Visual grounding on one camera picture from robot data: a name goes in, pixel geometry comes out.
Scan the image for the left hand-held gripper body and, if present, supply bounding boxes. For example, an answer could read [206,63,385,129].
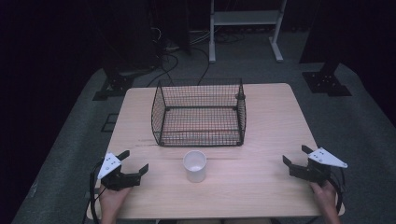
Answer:
[96,152,142,191]

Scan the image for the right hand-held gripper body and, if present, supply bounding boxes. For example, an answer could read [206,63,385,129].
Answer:
[288,147,348,183]

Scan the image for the white cup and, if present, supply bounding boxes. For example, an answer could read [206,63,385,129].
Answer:
[182,150,207,184]

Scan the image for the black wire mesh basket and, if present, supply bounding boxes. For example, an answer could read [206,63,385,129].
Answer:
[150,77,248,147]

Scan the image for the person's left hand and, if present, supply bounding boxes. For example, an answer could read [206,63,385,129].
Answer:
[98,184,133,224]

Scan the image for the person's right hand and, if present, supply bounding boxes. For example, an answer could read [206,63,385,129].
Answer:
[309,179,342,224]

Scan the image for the white metal stand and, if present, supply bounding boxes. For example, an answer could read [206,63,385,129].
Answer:
[208,0,288,64]

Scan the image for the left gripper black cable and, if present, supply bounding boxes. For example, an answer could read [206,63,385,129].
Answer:
[81,160,108,224]

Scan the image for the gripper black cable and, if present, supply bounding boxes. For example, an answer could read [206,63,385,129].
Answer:
[81,160,108,224]
[329,167,347,215]

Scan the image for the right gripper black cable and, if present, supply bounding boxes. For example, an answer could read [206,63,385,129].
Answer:
[329,167,347,215]

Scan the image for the black rectangular floor frame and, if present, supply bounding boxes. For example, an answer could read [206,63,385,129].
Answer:
[100,113,120,133]

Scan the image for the black stand base plate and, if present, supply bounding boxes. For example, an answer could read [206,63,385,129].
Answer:
[302,70,353,97]
[92,74,135,102]

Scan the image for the black floor cables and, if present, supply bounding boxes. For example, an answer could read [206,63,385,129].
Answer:
[146,26,247,88]

